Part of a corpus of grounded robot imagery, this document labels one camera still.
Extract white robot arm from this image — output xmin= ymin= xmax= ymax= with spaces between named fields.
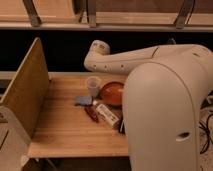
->
xmin=84 ymin=40 xmax=213 ymax=171

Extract orange ceramic bowl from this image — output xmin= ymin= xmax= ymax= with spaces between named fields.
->
xmin=100 ymin=82 xmax=124 ymax=106

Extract clear plastic cup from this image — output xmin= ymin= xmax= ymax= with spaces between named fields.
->
xmin=86 ymin=76 xmax=101 ymax=97

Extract red snack packet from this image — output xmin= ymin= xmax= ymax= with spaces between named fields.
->
xmin=84 ymin=106 xmax=99 ymax=122

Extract black striped box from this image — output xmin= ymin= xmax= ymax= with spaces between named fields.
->
xmin=119 ymin=119 xmax=125 ymax=134

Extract right dark divider panel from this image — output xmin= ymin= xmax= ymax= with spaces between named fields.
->
xmin=167 ymin=38 xmax=176 ymax=45

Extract left wooden divider panel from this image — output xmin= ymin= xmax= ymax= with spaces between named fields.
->
xmin=0 ymin=38 xmax=49 ymax=145

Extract upper wooden shelf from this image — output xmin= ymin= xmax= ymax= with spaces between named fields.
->
xmin=0 ymin=0 xmax=213 ymax=32

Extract black cables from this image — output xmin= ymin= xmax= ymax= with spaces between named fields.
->
xmin=198 ymin=96 xmax=213 ymax=155

